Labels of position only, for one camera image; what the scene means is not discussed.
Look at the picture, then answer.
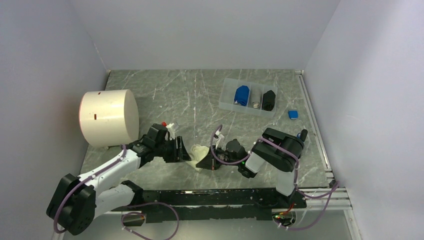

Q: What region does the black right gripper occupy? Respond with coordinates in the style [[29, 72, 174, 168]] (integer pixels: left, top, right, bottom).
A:
[[197, 144, 240, 171]]

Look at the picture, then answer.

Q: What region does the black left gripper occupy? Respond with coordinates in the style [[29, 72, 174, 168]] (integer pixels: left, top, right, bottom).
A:
[[154, 135, 191, 163]]

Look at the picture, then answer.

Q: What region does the cream yellow underwear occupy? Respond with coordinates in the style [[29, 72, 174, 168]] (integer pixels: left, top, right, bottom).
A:
[[185, 144, 210, 172]]

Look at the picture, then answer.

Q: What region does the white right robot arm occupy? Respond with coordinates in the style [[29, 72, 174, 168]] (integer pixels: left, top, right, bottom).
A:
[[191, 125, 308, 208]]

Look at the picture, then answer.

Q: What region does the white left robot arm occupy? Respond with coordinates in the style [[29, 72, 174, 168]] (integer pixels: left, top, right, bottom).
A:
[[46, 122, 191, 235]]

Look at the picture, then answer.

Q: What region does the grey rolled underwear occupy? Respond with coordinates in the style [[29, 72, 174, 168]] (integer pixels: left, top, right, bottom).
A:
[[250, 88, 262, 109]]

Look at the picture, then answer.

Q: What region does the black striped rolled underwear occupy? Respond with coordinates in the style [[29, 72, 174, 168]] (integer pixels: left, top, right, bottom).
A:
[[261, 90, 276, 112]]

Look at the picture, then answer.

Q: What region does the cream cylindrical container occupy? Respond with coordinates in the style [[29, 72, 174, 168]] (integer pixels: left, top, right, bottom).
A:
[[78, 89, 140, 148]]

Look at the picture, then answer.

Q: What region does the clear plastic divided tray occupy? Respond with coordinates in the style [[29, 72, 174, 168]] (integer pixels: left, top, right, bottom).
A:
[[218, 78, 278, 118]]

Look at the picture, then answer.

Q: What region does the blue black handheld device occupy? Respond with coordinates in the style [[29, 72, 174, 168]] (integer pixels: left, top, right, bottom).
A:
[[297, 129, 309, 141]]

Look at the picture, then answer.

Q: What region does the small blue block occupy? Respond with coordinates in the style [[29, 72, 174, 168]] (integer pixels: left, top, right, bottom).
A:
[[287, 110, 299, 120]]

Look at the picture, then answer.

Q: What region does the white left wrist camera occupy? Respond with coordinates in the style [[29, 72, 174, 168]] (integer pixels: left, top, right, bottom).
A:
[[161, 121, 179, 138]]

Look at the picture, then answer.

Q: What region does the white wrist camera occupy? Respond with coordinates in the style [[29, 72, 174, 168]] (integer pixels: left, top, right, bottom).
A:
[[161, 121, 179, 138], [212, 130, 225, 143]]

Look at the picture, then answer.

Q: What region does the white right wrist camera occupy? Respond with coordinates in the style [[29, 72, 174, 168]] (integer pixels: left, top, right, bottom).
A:
[[212, 130, 225, 143]]

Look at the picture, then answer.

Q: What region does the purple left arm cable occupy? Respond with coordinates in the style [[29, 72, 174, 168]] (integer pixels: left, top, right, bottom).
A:
[[52, 145, 180, 240]]

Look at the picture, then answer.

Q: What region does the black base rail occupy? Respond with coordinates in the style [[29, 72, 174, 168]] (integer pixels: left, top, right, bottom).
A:
[[112, 187, 307, 223]]

